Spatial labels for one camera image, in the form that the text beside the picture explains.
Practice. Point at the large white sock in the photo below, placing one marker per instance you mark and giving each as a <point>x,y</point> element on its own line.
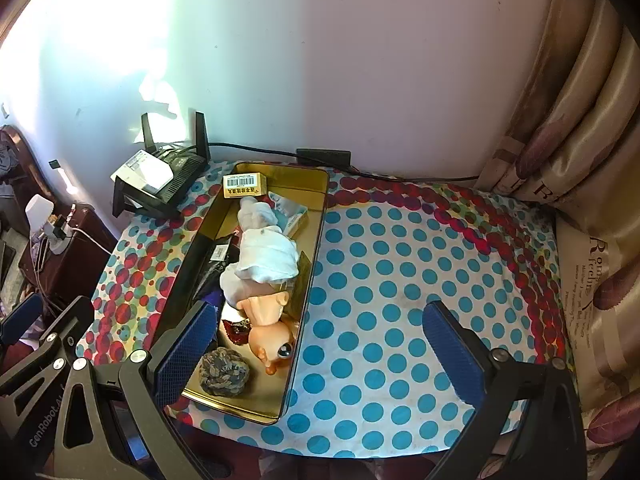
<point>265,255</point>

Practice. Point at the white box with label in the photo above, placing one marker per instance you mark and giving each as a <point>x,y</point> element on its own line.
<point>142,172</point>

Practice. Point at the small white sock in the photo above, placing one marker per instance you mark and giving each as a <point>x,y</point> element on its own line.
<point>255,215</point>

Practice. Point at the red and teal medicine box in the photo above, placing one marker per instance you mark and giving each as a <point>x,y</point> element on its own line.
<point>296,222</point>

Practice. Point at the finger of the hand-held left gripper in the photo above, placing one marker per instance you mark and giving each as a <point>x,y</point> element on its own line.
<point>20,317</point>
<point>60,330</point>

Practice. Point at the black and purple packet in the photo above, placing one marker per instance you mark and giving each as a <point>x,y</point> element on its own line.
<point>215,260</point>

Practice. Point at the beige leaf print curtain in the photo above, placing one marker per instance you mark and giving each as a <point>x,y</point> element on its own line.
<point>590,160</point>

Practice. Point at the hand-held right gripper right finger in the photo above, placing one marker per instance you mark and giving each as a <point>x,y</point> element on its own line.
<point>452,355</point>

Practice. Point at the gold tin box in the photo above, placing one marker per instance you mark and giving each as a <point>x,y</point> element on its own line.
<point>270,400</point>

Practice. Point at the face print mask packet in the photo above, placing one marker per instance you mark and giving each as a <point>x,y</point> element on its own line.
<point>281,202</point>

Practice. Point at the black router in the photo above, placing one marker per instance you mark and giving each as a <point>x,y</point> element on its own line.
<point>182,170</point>

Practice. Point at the polka dot tablecloth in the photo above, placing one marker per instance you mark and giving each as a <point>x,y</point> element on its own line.
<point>400,285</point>

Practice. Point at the white power strip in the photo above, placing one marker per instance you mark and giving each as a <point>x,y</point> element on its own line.
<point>52,234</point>

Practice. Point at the black power adapter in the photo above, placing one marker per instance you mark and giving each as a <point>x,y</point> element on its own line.
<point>322,156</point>

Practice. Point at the red candy wrapper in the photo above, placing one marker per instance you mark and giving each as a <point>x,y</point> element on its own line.
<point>236,329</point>

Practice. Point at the wide white sock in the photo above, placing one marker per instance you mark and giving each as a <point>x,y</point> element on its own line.
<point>240,287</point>

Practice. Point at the dark wooden nightstand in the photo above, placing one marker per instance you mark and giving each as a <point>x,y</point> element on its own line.
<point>75,260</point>

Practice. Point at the orange toy animal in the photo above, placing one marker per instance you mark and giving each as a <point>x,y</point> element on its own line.
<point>270,330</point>

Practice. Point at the yellow medicine box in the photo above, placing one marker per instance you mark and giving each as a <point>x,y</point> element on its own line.
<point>243,185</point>

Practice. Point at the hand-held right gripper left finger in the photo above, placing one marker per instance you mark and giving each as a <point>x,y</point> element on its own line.
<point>187,345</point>

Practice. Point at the dark wooden headboard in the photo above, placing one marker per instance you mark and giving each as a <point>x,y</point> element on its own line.
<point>22,160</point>

